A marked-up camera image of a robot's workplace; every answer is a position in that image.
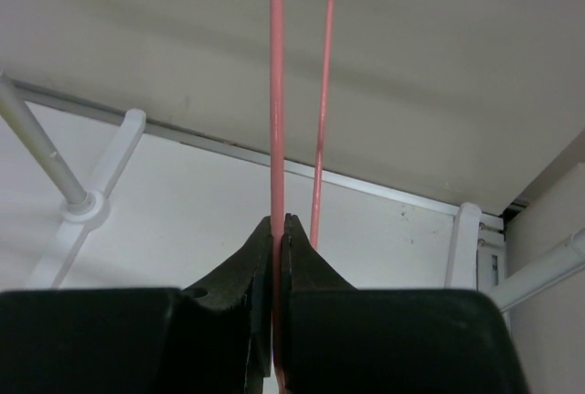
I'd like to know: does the white metal clothes rack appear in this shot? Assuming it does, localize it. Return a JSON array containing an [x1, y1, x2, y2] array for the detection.
[[1, 74, 584, 312]]

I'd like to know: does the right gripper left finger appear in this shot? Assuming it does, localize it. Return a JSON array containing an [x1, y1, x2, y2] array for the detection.
[[186, 217, 273, 380]]

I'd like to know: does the aluminium frame rail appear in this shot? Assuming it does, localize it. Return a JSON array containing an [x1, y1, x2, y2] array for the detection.
[[0, 76, 531, 230]]

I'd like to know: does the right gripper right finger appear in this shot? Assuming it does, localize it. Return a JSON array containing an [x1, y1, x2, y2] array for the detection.
[[277, 214, 356, 389]]

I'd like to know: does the pink wire hanger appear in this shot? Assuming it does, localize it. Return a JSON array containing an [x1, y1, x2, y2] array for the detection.
[[270, 0, 335, 393]]

